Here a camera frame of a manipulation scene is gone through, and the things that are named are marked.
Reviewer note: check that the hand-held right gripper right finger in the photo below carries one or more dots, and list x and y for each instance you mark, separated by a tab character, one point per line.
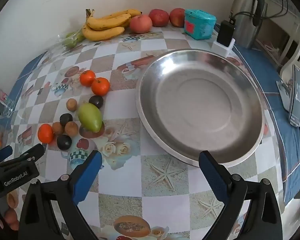
213	177

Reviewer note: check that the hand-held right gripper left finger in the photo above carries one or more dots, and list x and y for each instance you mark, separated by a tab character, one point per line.
87	177

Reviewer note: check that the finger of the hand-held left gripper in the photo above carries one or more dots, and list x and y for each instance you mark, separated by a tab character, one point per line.
32	152
1	153

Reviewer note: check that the orange tangerine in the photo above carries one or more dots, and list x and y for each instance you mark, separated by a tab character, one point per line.
100	86
45	133
87	78

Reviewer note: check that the dark purple round fruit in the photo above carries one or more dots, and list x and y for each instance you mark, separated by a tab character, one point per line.
96	101
66	119
64	142

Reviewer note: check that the small brown round fruit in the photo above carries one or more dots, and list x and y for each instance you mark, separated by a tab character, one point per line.
71	128
57	128
71	104

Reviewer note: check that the green mango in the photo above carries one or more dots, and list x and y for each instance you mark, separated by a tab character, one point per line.
90	117

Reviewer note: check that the round steel plate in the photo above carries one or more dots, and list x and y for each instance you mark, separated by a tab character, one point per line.
200	105

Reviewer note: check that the clear glass mug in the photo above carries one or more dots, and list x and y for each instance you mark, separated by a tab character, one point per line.
3	105

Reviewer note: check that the checkered printed tablecloth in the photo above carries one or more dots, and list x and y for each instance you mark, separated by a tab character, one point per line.
152	145

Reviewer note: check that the blue table cover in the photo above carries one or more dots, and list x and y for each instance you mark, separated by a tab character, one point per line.
290	142

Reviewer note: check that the grey phone stand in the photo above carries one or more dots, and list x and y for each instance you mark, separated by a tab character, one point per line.
283	93

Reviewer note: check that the black smartphone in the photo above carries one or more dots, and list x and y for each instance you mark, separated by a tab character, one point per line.
297	97

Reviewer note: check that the clear bag of green fruit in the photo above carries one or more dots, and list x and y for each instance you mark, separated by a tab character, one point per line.
72	38

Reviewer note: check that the white stand block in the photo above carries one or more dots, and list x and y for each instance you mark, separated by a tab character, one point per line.
222	50

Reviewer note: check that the yellow banana bunch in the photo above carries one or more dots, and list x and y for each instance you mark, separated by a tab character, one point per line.
102	31

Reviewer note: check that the black power adapter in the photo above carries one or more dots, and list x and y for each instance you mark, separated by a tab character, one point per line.
226	33

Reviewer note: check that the white chair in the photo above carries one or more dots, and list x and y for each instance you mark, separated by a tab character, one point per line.
297	52

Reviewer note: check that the teal lidded box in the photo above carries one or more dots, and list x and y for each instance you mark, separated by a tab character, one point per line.
198	25

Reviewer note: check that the pink red apple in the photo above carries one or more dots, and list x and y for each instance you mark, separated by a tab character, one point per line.
140	23

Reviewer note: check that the dark red apple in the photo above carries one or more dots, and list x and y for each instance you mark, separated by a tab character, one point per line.
159	17
177	17

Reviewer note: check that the steel thermos jug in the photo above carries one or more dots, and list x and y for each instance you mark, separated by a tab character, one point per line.
245	12

